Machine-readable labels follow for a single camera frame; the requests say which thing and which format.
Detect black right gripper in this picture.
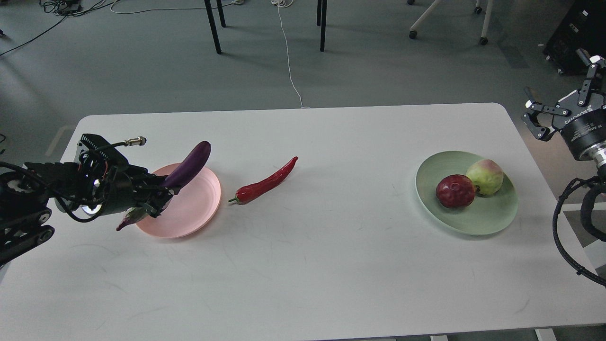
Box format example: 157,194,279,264
522,48,606,162

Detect white floor cable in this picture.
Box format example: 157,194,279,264
110,0,310,109

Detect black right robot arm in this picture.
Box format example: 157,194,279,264
521,48,606,286

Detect red pomegranate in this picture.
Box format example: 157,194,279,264
435,174,476,209

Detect purple eggplant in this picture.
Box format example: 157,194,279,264
116,141,211,231

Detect white chair base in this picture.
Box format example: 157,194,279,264
407,0,493,46

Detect black floor cables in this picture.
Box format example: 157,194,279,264
0,0,114,56

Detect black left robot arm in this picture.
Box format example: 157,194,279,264
0,134,185,265

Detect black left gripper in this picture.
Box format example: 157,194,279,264
99,166,181,218

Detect black equipment case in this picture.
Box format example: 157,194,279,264
543,0,606,75

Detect black table legs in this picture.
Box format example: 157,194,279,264
204,0,327,54

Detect green pink peach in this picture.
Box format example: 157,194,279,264
466,159,504,196

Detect red chili pepper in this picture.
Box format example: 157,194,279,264
228,157,299,205

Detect pink plate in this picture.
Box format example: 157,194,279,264
135,166,222,238

